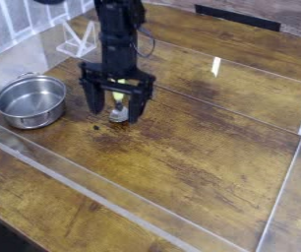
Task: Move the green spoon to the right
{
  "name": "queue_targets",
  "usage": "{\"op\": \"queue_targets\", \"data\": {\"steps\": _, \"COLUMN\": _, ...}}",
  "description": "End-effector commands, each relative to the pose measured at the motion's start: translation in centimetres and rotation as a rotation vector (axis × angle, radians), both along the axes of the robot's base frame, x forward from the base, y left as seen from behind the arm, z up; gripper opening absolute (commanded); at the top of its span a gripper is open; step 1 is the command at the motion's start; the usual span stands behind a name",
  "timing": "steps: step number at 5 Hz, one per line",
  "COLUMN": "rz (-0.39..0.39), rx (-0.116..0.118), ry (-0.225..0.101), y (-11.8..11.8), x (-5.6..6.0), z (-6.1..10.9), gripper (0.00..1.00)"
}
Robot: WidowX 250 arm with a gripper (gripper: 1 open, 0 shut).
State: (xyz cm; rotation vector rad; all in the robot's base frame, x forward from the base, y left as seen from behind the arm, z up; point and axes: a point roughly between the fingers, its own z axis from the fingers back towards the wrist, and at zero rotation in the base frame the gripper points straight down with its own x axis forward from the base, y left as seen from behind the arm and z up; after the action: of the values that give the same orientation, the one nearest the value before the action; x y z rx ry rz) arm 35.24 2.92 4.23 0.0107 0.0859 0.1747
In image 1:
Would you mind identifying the small steel pot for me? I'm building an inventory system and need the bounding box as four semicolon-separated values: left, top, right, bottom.
0;72;67;130

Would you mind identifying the black strip on table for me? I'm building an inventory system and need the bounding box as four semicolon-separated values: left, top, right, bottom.
194;4;281;32

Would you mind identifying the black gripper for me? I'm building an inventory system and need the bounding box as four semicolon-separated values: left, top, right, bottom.
79;62;156;124

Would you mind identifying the clear acrylic triangle bracket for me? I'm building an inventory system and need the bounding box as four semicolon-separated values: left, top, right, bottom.
56;22;98;58

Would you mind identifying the clear acrylic barrier front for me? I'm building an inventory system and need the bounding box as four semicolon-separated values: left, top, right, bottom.
0;125;249;252

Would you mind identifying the green handled metal spoon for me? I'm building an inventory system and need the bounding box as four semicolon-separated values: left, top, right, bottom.
108;78;131;124

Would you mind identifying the clear acrylic barrier right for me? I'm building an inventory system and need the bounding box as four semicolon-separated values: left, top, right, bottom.
257;128;301;252

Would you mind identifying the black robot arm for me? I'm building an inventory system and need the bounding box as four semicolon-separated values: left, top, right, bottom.
79;0;156;123

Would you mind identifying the clear acrylic barrier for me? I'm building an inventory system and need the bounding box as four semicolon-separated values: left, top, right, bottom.
0;125;249;252
257;128;301;252

